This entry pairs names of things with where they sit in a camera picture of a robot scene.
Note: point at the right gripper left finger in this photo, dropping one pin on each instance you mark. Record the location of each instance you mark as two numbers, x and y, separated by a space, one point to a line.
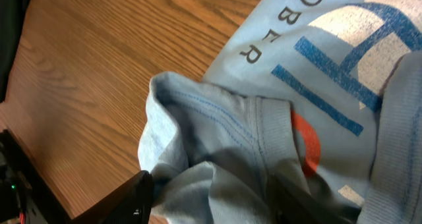
131 203

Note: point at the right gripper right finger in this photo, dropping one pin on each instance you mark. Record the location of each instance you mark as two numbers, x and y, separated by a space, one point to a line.
290 204

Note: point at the light blue printed t-shirt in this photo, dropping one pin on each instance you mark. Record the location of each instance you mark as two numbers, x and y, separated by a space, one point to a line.
326 93

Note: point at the black garment with white logo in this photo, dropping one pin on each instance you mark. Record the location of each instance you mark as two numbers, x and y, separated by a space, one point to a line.
12 19

